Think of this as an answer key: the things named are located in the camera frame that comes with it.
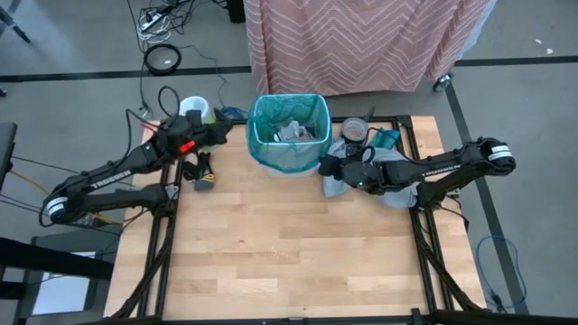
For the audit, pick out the white power strip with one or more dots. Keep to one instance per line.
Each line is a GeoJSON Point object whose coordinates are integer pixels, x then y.
{"type": "Point", "coordinates": [151, 21]}

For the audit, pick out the black and yellow glove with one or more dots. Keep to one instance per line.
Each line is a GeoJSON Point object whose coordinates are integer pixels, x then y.
{"type": "Point", "coordinates": [201, 173]}

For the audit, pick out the teal folded cloth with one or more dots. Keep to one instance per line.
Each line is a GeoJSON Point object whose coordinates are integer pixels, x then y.
{"type": "Point", "coordinates": [388, 137]}

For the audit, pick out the white panel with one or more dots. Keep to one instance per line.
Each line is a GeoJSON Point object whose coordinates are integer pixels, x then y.
{"type": "Point", "coordinates": [63, 295]}

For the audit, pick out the black tripod leg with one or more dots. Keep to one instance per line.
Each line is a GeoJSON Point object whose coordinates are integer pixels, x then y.
{"type": "Point", "coordinates": [15, 27]}

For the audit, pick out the grey crumpled cloth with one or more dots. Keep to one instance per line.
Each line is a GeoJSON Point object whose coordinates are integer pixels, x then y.
{"type": "Point", "coordinates": [399, 196]}

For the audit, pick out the black box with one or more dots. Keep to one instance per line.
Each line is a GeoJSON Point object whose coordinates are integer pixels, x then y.
{"type": "Point", "coordinates": [235, 11]}

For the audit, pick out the black beam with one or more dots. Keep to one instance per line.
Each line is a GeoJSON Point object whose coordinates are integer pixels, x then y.
{"type": "Point", "coordinates": [54, 262]}

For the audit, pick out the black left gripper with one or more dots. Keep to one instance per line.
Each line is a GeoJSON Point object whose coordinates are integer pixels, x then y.
{"type": "Point", "coordinates": [176, 135]}

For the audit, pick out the pink chevron cloth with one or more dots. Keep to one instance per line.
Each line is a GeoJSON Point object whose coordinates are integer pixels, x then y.
{"type": "Point", "coordinates": [361, 45]}

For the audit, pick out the black aluminium frame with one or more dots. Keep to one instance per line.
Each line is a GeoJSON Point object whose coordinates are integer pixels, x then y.
{"type": "Point", "coordinates": [155, 253]}

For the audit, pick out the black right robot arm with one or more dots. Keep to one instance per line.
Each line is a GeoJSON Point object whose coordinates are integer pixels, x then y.
{"type": "Point", "coordinates": [433, 167]}

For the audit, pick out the teal plastic trash bag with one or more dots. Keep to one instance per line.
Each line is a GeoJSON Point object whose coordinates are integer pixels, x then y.
{"type": "Point", "coordinates": [275, 155]}

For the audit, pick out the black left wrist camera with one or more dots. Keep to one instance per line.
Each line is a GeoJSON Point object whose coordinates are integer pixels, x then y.
{"type": "Point", "coordinates": [193, 119]}

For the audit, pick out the white paper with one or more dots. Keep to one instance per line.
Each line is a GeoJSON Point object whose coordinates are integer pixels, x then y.
{"type": "Point", "coordinates": [291, 132]}

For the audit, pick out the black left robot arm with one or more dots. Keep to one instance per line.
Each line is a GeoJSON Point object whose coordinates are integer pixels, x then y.
{"type": "Point", "coordinates": [113, 173]}

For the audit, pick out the brown paper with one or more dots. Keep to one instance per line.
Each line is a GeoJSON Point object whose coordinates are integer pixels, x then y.
{"type": "Point", "coordinates": [310, 134]}

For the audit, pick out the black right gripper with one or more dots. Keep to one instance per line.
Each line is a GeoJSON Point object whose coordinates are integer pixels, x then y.
{"type": "Point", "coordinates": [361, 173]}

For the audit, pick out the red tape strip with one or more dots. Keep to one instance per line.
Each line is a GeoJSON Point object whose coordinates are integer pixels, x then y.
{"type": "Point", "coordinates": [188, 146]}

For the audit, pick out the white plastic trash bin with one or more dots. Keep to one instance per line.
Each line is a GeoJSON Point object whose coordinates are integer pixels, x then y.
{"type": "Point", "coordinates": [289, 170]}

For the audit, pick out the cart caster wheel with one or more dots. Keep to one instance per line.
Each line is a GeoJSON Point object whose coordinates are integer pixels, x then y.
{"type": "Point", "coordinates": [442, 82]}

